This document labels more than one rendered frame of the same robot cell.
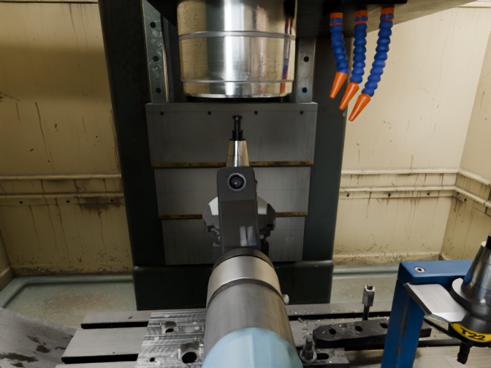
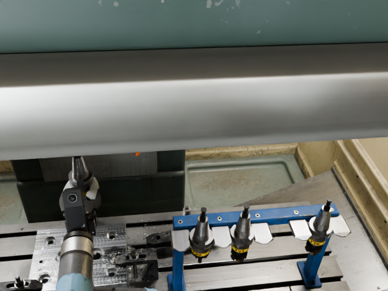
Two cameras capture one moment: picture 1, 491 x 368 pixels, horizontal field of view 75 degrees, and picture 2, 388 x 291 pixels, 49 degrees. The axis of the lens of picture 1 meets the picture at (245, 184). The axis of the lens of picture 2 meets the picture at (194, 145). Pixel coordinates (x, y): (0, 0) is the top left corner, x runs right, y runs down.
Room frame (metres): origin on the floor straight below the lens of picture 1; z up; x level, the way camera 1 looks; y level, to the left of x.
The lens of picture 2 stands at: (-0.36, -0.19, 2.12)
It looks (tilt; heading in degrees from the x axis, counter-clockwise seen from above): 39 degrees down; 354
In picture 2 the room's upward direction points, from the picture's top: 3 degrees clockwise
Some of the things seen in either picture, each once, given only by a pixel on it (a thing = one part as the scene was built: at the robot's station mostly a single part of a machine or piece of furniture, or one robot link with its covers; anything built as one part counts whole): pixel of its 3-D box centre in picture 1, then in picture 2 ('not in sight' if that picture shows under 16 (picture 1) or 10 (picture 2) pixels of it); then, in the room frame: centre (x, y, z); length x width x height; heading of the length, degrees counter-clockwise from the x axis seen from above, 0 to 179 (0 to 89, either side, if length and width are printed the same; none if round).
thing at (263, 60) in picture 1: (237, 49); not in sight; (0.48, 0.01, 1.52); 0.16 x 0.16 x 0.12
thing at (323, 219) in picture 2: not in sight; (323, 217); (0.36, -0.63, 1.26); 0.04 x 0.04 x 0.07
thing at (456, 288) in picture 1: (478, 300); (201, 238); (0.34, -0.30, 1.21); 0.06 x 0.06 x 0.03
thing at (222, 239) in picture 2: not in sight; (222, 237); (0.35, -0.36, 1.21); 0.07 x 0.05 x 0.01; 3
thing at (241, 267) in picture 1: (247, 295); (78, 251); (0.27, 0.00, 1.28); 0.08 x 0.05 x 0.08; 93
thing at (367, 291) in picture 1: (366, 307); (186, 219); (0.62, -0.29, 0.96); 0.03 x 0.03 x 0.13
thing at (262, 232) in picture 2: not in sight; (261, 233); (0.35, -0.47, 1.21); 0.07 x 0.05 x 0.01; 3
